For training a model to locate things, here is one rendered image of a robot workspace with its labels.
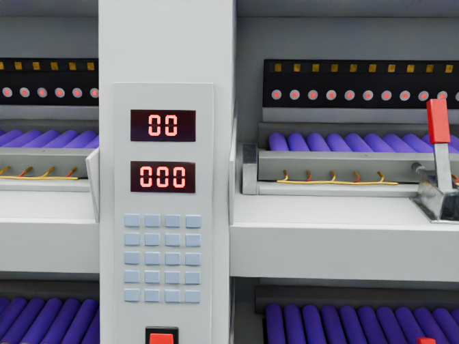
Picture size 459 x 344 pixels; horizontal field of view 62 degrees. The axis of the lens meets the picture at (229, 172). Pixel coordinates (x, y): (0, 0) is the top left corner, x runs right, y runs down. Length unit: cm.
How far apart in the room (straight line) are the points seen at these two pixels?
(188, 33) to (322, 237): 17
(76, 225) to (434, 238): 26
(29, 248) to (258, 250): 17
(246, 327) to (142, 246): 21
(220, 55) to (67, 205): 17
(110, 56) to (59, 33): 25
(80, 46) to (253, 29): 21
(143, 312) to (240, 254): 8
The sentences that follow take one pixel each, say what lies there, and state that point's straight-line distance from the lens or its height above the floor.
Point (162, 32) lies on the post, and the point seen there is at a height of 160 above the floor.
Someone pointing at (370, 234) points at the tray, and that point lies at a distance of 29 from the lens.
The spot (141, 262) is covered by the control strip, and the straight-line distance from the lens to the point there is 28.
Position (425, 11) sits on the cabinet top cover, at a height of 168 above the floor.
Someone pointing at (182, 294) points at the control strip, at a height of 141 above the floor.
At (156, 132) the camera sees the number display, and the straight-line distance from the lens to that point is 27.
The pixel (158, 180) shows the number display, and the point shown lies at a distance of 27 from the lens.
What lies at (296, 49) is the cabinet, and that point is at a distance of 49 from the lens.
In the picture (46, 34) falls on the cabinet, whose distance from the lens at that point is 55.
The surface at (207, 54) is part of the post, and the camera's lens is 28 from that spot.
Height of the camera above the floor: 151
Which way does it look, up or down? 3 degrees down
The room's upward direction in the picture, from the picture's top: 1 degrees clockwise
